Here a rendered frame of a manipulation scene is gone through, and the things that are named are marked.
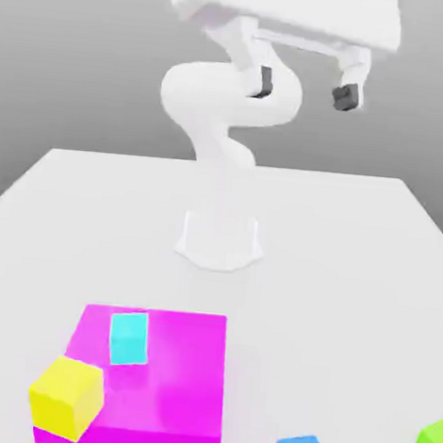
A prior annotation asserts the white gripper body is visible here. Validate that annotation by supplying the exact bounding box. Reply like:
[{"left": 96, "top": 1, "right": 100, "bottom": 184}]
[{"left": 162, "top": 0, "right": 405, "bottom": 65}]

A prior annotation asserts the small cyan cube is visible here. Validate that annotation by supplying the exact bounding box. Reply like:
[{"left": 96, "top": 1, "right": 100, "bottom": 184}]
[{"left": 106, "top": 308, "right": 153, "bottom": 369}]

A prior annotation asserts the small yellow cube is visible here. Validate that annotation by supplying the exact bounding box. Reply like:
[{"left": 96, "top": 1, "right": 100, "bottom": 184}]
[{"left": 24, "top": 353, "right": 109, "bottom": 443}]

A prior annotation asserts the large magenta box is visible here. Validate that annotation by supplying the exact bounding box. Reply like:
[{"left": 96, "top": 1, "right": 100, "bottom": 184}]
[{"left": 31, "top": 298, "right": 234, "bottom": 443}]

